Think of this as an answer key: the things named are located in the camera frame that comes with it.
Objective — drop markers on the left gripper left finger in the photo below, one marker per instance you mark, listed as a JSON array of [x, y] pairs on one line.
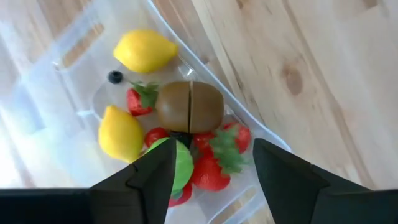
[[140, 193]]

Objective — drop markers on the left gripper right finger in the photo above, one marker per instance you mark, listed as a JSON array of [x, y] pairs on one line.
[[289, 186]]

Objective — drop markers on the green toy lime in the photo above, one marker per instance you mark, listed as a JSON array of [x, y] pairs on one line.
[[183, 168]]

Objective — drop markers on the small red toy tomato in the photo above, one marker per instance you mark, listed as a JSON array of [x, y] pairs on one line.
[[202, 141], [154, 135]]

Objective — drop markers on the yellow toy lemon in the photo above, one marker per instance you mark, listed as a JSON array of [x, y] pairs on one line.
[[119, 133], [144, 51]]

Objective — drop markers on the brown toy kiwi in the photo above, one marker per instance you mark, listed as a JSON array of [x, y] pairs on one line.
[[189, 105]]

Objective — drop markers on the clear plastic tupperware container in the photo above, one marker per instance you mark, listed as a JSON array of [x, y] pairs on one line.
[[77, 102]]

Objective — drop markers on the small dark toy blueberry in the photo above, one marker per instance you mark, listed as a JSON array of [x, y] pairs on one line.
[[115, 77]]

